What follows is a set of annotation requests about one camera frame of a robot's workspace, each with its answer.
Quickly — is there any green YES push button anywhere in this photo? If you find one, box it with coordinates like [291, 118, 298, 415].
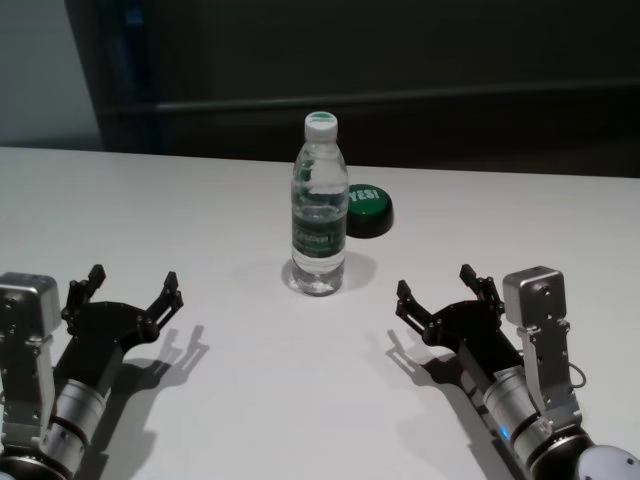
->
[344, 183, 395, 239]

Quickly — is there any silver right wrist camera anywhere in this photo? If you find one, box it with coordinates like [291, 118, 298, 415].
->
[502, 265, 584, 426]

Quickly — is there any dark grey partition panel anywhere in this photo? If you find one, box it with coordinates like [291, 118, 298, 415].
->
[64, 0, 640, 177]

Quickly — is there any clear plastic water bottle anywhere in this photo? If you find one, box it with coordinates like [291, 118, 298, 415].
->
[289, 112, 350, 297]

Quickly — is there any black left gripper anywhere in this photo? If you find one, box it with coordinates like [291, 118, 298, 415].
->
[52, 264, 185, 396]

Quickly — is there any grey horizontal rail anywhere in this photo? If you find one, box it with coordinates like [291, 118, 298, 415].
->
[154, 92, 640, 112]

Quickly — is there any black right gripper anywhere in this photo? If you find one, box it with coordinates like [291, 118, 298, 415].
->
[394, 264, 524, 386]

